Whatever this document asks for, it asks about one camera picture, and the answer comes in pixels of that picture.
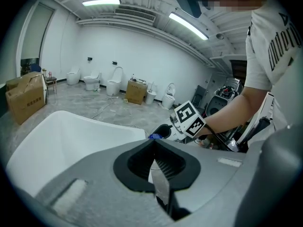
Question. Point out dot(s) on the large cardboard box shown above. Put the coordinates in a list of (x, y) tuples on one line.
[(24, 98)]

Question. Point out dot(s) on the white egg-shaped toilet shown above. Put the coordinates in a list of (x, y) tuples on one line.
[(72, 78)]

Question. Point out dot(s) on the long ceiling light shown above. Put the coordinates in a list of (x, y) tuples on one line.
[(188, 25), (101, 2)]

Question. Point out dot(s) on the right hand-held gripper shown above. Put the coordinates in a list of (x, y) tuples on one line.
[(189, 119)]

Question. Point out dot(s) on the blue chair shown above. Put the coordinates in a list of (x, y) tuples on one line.
[(36, 68)]

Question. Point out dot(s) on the ceiling air vent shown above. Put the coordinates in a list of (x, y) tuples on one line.
[(136, 14)]

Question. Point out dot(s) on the small cardboard box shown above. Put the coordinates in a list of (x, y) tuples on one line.
[(135, 92)]

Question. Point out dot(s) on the person's white printed shirt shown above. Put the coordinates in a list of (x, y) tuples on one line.
[(267, 37)]

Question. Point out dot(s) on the pink bottle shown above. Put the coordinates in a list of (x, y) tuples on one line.
[(50, 74)]

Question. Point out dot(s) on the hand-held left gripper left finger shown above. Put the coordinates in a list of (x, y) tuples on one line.
[(123, 171)]

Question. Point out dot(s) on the person's right forearm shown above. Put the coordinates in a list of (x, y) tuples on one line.
[(233, 112)]

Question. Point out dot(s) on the dark grey toilet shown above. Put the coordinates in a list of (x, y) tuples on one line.
[(216, 106)]

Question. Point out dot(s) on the wooden stool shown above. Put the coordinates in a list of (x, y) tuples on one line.
[(51, 80)]

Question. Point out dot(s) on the round ceiling detector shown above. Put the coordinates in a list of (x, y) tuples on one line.
[(220, 36)]

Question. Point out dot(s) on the white toilet with open seat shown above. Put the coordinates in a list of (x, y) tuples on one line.
[(168, 99)]

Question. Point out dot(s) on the grey window blind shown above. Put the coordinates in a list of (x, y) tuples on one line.
[(35, 32)]

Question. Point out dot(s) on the white bathtub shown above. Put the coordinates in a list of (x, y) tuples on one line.
[(71, 141)]

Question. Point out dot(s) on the white toilet with raised lid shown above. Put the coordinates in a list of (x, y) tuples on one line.
[(114, 84)]

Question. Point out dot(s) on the white toilet with tank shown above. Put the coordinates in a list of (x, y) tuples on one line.
[(91, 81)]

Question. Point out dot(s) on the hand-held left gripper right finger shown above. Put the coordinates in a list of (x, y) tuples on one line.
[(189, 171)]

